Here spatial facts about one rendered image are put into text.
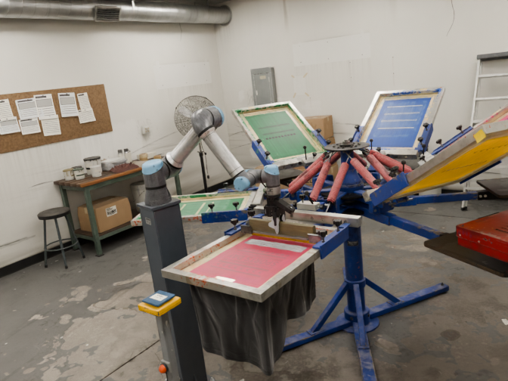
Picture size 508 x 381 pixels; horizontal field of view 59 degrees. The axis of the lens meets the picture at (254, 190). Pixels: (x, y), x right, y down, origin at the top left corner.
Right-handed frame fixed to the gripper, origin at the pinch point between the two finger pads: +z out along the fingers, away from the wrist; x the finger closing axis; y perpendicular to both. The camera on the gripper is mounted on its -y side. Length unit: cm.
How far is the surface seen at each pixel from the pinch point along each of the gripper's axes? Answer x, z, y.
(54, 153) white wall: -95, -18, 380
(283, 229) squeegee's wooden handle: 1.3, -1.3, -2.8
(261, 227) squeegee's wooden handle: 1.3, -0.4, 11.5
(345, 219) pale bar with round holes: -21.7, -1.7, -27.1
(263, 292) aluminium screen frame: 58, 2, -29
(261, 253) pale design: 19.4, 5.7, 0.0
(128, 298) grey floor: -33, 102, 197
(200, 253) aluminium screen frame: 36.4, 2.9, 25.3
